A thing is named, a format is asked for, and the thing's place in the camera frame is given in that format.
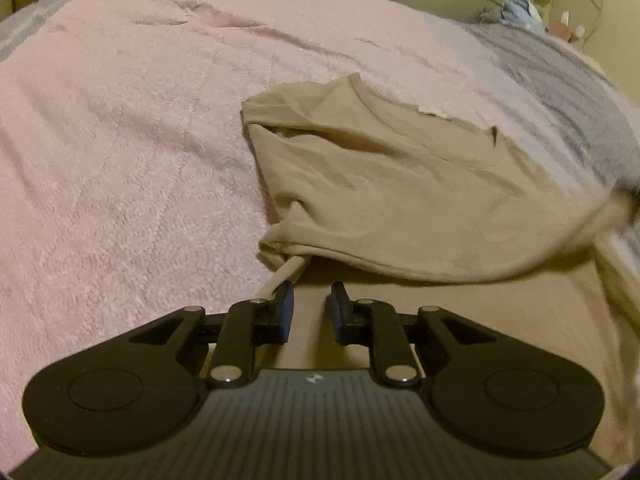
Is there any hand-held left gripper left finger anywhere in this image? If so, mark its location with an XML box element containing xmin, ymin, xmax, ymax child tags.
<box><xmin>129</xmin><ymin>283</ymin><xmax>296</xmax><ymax>389</ymax></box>

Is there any pink tissue box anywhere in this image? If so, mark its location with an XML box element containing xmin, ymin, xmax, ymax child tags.
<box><xmin>547</xmin><ymin>12</ymin><xmax>587</xmax><ymax>44</ymax></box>

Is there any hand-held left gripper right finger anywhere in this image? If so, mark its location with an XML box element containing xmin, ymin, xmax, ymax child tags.
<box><xmin>326</xmin><ymin>281</ymin><xmax>494</xmax><ymax>389</ymax></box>

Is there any pink blanket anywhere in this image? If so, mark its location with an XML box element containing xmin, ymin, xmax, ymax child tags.
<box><xmin>0</xmin><ymin>0</ymin><xmax>640</xmax><ymax>461</ymax></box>

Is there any grey blanket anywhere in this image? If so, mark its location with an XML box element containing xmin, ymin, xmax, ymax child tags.
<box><xmin>465</xmin><ymin>19</ymin><xmax>640</xmax><ymax>192</ymax></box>

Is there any pile of blue clothes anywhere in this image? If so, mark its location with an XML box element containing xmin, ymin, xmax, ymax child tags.
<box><xmin>479</xmin><ymin>0</ymin><xmax>544</xmax><ymax>29</ymax></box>

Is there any beige t-shirt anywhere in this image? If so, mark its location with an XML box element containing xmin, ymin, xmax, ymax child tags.
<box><xmin>241</xmin><ymin>72</ymin><xmax>640</xmax><ymax>463</ymax></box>

